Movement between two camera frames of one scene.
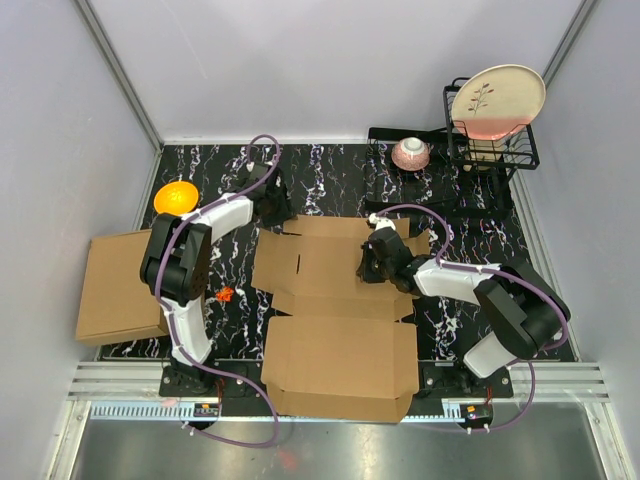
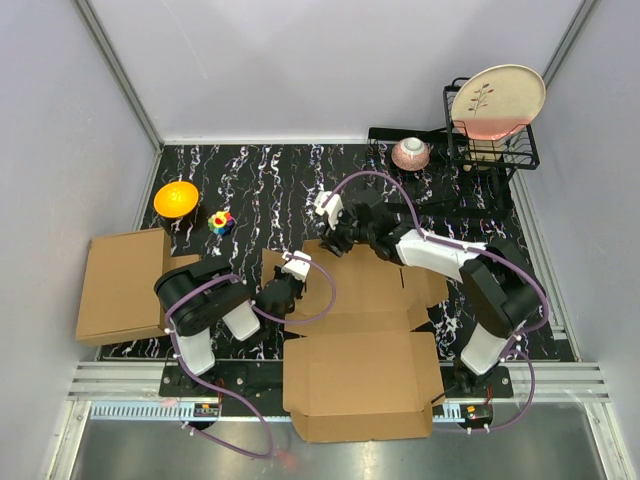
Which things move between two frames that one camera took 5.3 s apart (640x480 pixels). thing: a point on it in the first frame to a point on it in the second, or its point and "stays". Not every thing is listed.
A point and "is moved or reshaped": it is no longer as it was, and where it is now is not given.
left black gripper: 286,211 to 300,284
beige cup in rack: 482,154 stays
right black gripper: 364,271 to 332,239
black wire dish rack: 446,169 stays
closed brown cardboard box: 116,304 stays
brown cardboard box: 335,347 is moved or reshaped
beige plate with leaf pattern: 496,101 stays
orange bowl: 176,198 stays
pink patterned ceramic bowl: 411,154 stays
